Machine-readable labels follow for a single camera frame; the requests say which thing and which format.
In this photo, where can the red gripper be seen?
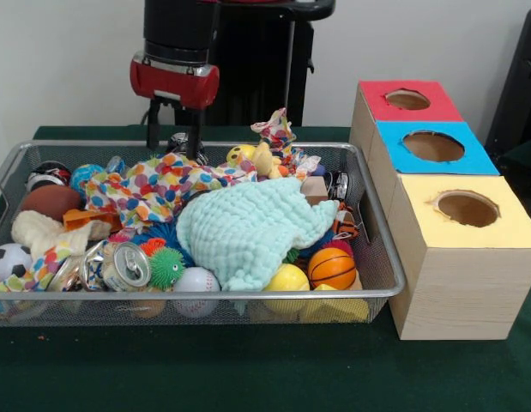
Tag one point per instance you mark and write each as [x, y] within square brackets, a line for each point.
[175, 86]

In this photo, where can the colourful polka dot cloth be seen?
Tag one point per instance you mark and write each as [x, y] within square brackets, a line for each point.
[162, 184]

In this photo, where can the mint green cloth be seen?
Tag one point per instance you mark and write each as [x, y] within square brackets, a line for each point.
[248, 227]

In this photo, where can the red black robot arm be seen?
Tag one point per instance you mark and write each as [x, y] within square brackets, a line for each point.
[179, 26]

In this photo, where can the silver mesh bin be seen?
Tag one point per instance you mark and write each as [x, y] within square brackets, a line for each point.
[98, 311]

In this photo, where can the wooden box with three holes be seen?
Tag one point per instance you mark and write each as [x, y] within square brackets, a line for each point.
[462, 292]

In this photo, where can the yellow smiley ball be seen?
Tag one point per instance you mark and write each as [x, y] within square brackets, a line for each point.
[241, 153]

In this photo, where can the globe print ball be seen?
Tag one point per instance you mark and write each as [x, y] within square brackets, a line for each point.
[85, 176]

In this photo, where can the orange toy brick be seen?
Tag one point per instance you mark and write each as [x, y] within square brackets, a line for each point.
[82, 219]

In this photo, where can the brown football toy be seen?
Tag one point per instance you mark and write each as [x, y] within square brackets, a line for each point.
[50, 201]

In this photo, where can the crushed silver can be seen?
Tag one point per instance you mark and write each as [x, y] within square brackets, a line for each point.
[123, 266]

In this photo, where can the orange basketball toy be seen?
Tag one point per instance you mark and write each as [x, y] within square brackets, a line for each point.
[332, 268]

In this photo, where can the small soccer ball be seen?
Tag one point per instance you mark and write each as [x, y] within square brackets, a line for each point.
[10, 264]

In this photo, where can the dark green tablecloth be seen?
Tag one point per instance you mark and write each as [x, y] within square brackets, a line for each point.
[522, 155]
[248, 369]

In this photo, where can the black chair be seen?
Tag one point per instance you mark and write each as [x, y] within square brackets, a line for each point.
[518, 86]

